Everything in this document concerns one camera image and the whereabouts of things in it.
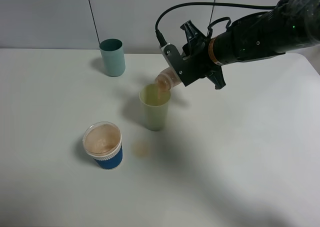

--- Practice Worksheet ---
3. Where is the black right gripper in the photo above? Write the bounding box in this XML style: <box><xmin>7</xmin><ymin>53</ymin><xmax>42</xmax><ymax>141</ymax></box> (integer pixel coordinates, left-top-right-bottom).
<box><xmin>180</xmin><ymin>20</ymin><xmax>250</xmax><ymax>90</ymax></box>

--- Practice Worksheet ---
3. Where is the drink bottle with red label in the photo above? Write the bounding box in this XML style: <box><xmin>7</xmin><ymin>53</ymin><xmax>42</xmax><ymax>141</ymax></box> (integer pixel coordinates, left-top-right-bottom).
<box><xmin>154</xmin><ymin>67</ymin><xmax>182</xmax><ymax>92</ymax></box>

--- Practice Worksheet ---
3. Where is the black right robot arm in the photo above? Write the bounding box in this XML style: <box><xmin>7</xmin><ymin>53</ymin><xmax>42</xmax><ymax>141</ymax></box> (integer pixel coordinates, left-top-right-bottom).
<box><xmin>175</xmin><ymin>0</ymin><xmax>320</xmax><ymax>90</ymax></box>

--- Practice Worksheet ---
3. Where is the light green plastic cup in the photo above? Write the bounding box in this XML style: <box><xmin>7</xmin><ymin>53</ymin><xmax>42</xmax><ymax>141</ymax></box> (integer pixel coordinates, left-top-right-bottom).
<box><xmin>139</xmin><ymin>83</ymin><xmax>171</xmax><ymax>131</ymax></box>

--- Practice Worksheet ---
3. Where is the teal plastic cup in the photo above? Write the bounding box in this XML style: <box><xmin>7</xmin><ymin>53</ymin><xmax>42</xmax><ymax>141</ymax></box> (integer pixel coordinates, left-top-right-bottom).
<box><xmin>99</xmin><ymin>38</ymin><xmax>126</xmax><ymax>77</ymax></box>

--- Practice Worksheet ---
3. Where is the brown drink spill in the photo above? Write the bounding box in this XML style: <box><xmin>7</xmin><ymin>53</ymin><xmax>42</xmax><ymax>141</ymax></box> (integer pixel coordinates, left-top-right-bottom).
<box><xmin>131</xmin><ymin>140</ymin><xmax>150</xmax><ymax>158</ymax></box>

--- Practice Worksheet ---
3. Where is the blue sleeved clear cup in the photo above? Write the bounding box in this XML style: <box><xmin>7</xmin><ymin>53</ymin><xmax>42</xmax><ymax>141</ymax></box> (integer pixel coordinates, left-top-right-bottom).
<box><xmin>82</xmin><ymin>121</ymin><xmax>123</xmax><ymax>170</ymax></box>

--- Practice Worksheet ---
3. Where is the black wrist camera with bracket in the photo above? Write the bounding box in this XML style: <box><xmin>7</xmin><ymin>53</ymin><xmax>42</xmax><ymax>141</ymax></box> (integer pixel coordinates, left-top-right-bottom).
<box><xmin>160</xmin><ymin>43</ymin><xmax>208</xmax><ymax>87</ymax></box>

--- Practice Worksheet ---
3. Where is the black camera cable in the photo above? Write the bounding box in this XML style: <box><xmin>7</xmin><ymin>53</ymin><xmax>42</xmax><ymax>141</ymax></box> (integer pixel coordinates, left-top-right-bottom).
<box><xmin>155</xmin><ymin>2</ymin><xmax>277</xmax><ymax>47</ymax></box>

